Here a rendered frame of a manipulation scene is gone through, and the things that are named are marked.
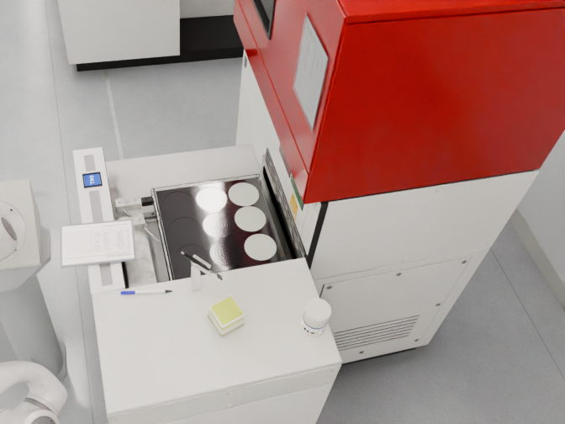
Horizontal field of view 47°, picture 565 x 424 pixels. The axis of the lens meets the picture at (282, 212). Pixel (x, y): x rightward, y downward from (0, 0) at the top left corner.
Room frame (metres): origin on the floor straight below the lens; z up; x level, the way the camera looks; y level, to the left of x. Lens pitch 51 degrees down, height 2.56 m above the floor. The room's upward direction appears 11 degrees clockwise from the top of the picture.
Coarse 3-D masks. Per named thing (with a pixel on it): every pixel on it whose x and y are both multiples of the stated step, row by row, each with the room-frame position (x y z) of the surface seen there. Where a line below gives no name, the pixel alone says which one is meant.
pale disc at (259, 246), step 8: (248, 240) 1.19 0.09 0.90; (256, 240) 1.20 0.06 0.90; (264, 240) 1.20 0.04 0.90; (272, 240) 1.21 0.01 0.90; (248, 248) 1.16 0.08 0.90; (256, 248) 1.17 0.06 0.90; (264, 248) 1.17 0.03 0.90; (272, 248) 1.18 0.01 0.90; (256, 256) 1.14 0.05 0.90; (264, 256) 1.14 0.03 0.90
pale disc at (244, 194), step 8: (240, 184) 1.41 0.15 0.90; (248, 184) 1.42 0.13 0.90; (232, 192) 1.37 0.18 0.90; (240, 192) 1.38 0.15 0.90; (248, 192) 1.39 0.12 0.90; (256, 192) 1.39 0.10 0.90; (232, 200) 1.34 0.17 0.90; (240, 200) 1.34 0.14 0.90; (248, 200) 1.35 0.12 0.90; (256, 200) 1.36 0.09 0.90
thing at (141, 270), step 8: (120, 216) 1.20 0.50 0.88; (128, 216) 1.21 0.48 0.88; (136, 232) 1.15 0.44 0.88; (144, 232) 1.16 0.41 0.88; (136, 240) 1.13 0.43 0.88; (144, 240) 1.13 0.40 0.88; (136, 248) 1.10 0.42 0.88; (144, 248) 1.10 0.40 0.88; (136, 256) 1.07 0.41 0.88; (144, 256) 1.07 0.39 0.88; (128, 264) 1.03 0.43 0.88; (136, 264) 1.04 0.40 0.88; (144, 264) 1.04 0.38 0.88; (152, 264) 1.05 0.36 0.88; (128, 272) 1.01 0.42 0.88; (136, 272) 1.01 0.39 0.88; (144, 272) 1.02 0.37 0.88; (152, 272) 1.02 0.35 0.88; (128, 280) 0.98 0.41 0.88; (136, 280) 0.98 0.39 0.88; (144, 280) 0.99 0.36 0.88
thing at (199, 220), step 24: (168, 192) 1.32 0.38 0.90; (192, 192) 1.34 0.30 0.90; (216, 192) 1.36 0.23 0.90; (168, 216) 1.22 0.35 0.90; (192, 216) 1.24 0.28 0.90; (216, 216) 1.26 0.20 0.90; (168, 240) 1.13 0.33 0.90; (192, 240) 1.15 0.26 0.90; (216, 240) 1.17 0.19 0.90; (240, 240) 1.19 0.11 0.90; (216, 264) 1.08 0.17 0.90; (240, 264) 1.10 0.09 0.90
